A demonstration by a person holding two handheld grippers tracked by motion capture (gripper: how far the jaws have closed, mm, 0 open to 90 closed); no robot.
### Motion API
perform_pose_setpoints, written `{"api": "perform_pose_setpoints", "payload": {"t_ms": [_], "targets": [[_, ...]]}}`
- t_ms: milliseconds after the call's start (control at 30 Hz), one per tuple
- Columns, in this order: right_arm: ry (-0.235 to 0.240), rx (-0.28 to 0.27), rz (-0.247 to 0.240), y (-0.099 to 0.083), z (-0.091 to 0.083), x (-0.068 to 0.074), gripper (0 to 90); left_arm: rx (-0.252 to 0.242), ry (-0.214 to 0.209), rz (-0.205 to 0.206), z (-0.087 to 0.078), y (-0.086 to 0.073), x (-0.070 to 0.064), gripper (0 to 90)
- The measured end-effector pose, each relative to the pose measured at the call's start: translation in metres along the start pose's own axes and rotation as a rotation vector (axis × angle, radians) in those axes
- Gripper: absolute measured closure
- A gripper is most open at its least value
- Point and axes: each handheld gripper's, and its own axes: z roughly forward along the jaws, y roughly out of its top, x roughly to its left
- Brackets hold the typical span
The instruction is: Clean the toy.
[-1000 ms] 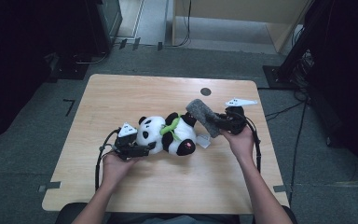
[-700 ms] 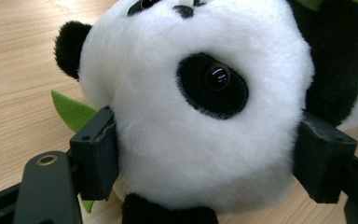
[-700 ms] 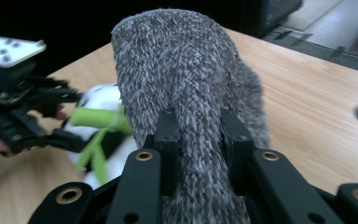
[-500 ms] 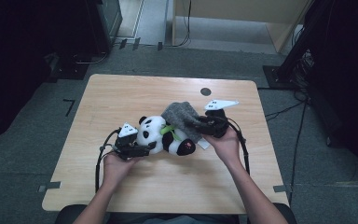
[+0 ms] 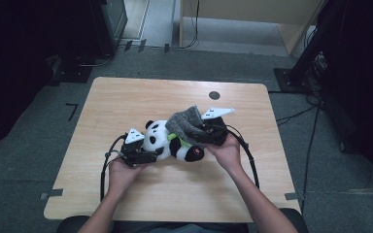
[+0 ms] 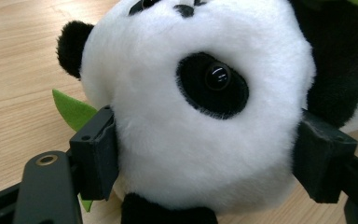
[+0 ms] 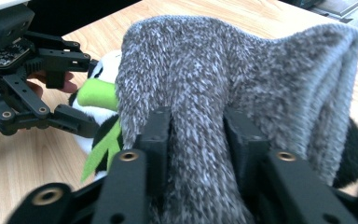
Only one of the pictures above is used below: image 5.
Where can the grey tape strip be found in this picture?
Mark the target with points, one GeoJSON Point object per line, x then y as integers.
{"type": "Point", "coordinates": [294, 196]}
{"type": "Point", "coordinates": [51, 194]}

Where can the person's right hand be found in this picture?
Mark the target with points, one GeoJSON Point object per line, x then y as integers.
{"type": "Point", "coordinates": [228, 155]}

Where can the person's left hand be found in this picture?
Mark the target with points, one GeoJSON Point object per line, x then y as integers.
{"type": "Point", "coordinates": [123, 176]}

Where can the dark floor tape piece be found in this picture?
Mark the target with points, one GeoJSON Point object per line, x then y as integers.
{"type": "Point", "coordinates": [128, 45]}
{"type": "Point", "coordinates": [142, 45]}
{"type": "Point", "coordinates": [166, 48]}

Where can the person's legs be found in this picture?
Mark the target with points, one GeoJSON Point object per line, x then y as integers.
{"type": "Point", "coordinates": [181, 228]}

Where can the panda plush toy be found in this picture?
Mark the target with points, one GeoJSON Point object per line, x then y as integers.
{"type": "Point", "coordinates": [157, 139]}

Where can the black equipment case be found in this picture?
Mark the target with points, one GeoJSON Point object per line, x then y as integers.
{"type": "Point", "coordinates": [111, 22]}

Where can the black metal stand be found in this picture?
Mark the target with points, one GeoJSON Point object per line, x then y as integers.
{"type": "Point", "coordinates": [307, 55]}

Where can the grey cloth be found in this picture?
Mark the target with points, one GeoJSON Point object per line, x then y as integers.
{"type": "Point", "coordinates": [184, 124]}

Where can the black floor plate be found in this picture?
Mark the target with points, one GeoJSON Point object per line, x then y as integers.
{"type": "Point", "coordinates": [71, 73]}

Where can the black round table grommet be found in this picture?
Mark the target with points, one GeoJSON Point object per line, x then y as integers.
{"type": "Point", "coordinates": [214, 95]}

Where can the dark curtain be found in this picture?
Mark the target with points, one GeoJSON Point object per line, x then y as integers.
{"type": "Point", "coordinates": [366, 81]}
{"type": "Point", "coordinates": [19, 64]}

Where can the black angled floor tape mark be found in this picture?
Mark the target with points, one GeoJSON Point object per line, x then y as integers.
{"type": "Point", "coordinates": [73, 110]}

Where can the wooden cabinet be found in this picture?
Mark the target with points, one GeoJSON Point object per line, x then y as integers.
{"type": "Point", "coordinates": [249, 9]}

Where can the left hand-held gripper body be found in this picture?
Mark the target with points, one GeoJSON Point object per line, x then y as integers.
{"type": "Point", "coordinates": [134, 152]}

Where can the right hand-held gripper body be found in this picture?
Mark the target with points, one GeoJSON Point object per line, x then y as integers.
{"type": "Point", "coordinates": [215, 129]}

